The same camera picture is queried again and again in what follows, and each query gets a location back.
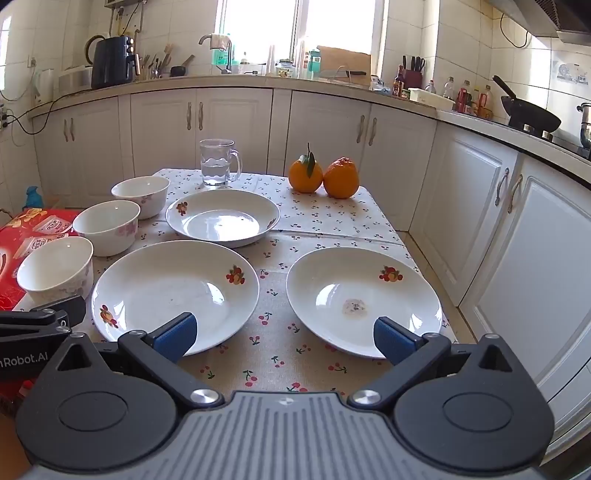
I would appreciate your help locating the window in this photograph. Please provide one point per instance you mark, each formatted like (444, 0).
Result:
(300, 27)

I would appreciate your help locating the small black pot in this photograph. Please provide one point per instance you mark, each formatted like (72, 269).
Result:
(178, 70)

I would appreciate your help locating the wooden cutting board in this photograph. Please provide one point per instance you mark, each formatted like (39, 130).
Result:
(344, 62)

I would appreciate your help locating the teal bottle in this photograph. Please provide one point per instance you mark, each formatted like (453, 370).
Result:
(314, 62)

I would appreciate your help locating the cherry-print tablecloth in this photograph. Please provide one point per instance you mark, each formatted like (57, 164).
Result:
(277, 295)

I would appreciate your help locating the bumpy orange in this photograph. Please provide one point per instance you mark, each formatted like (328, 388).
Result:
(341, 177)

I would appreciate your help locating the dark sauce bottle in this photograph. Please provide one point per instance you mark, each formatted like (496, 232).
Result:
(398, 85)

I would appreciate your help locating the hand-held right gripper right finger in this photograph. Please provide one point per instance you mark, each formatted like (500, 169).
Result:
(390, 339)

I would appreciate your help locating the range hood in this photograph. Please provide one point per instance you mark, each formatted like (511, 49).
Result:
(545, 16)

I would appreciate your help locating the blue thermos flask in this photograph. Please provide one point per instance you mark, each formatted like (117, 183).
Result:
(33, 197)

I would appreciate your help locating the glass jar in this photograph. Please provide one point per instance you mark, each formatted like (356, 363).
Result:
(285, 69)

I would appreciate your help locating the orange condiment bottle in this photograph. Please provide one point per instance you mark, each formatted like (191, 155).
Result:
(485, 104)

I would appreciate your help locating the white rectangular container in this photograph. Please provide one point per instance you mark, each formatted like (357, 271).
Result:
(431, 99)

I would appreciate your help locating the white pink-flower bowl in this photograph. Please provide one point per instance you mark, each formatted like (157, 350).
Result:
(108, 235)
(143, 198)
(55, 272)

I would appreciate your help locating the black air fryer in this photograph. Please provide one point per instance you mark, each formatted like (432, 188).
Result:
(111, 64)

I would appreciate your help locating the orange with leaf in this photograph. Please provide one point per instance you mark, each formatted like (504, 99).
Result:
(304, 177)

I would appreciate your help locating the red condiment bottle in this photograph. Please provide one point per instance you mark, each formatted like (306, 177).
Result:
(463, 99)

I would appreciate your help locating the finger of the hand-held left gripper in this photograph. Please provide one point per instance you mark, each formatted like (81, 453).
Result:
(60, 307)

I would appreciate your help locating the steel pot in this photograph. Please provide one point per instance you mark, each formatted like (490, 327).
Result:
(585, 127)

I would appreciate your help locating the red printed box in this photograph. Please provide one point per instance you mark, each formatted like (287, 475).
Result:
(27, 230)

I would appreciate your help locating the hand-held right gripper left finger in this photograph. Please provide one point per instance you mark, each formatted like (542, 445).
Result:
(178, 337)

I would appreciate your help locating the white fruit-print plate with stain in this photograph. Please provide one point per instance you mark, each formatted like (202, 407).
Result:
(332, 277)

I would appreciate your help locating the green dish soap bottle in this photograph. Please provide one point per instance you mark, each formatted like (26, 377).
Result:
(219, 55)

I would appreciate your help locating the black wok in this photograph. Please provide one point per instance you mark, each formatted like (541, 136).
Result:
(531, 115)

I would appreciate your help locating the utensil holder with utensils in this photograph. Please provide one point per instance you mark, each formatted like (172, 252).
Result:
(152, 69)

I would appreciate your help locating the metal faucet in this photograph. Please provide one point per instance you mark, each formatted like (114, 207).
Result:
(226, 50)

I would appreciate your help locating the glass mug with water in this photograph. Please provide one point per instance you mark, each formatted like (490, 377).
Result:
(217, 161)

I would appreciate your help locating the knife block with knives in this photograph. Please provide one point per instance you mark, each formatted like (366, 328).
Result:
(413, 76)

